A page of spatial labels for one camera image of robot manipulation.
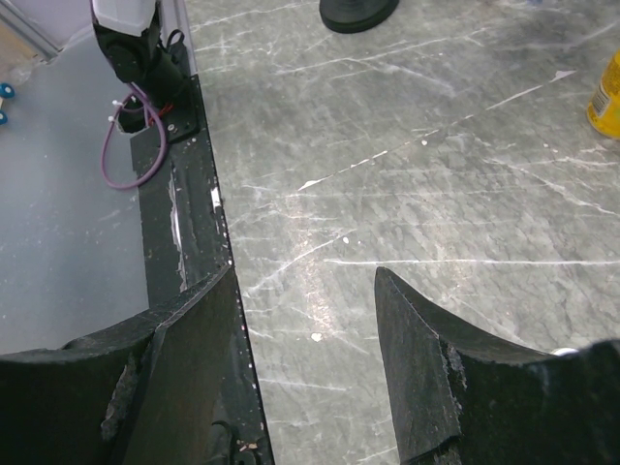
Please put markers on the yellow juice bottle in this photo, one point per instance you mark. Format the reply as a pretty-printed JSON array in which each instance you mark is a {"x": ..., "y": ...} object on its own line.
[{"x": 603, "y": 108}]

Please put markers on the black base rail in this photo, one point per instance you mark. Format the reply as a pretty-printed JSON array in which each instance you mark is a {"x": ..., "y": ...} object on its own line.
[{"x": 185, "y": 239}]

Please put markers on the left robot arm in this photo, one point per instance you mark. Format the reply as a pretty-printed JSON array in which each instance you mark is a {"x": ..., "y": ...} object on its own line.
[{"x": 130, "y": 34}]

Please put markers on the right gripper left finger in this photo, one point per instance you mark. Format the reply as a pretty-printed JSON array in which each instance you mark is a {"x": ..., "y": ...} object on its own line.
[{"x": 116, "y": 387}]

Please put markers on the left black microphone stand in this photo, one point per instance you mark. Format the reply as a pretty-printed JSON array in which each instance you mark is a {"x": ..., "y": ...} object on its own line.
[{"x": 354, "y": 16}]

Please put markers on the white green cap lower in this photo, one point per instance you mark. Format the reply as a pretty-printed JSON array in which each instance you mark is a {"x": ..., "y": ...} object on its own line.
[{"x": 564, "y": 352}]

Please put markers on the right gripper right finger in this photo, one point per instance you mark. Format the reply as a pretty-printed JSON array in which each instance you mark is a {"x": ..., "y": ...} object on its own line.
[{"x": 461, "y": 395}]

